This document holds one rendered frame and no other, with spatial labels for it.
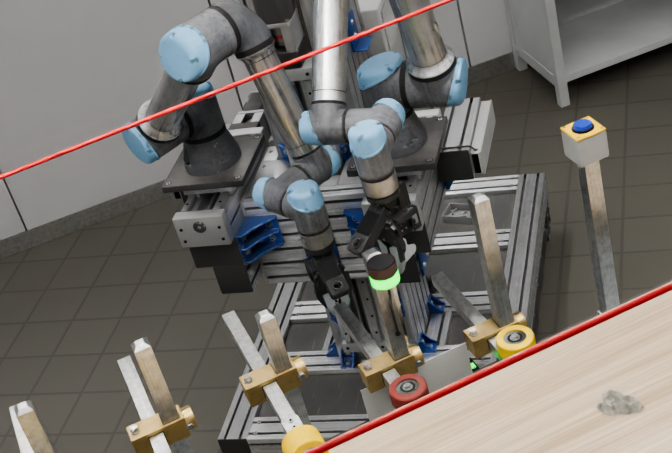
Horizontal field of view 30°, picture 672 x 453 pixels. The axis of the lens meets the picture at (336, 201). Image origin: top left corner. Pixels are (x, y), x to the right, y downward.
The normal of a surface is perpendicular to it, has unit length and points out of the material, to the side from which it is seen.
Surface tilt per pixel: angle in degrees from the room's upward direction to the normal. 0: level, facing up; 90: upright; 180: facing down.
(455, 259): 0
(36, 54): 90
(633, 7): 0
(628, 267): 0
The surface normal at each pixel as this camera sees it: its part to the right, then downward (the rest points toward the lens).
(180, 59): -0.62, 0.47
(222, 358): -0.23, -0.82
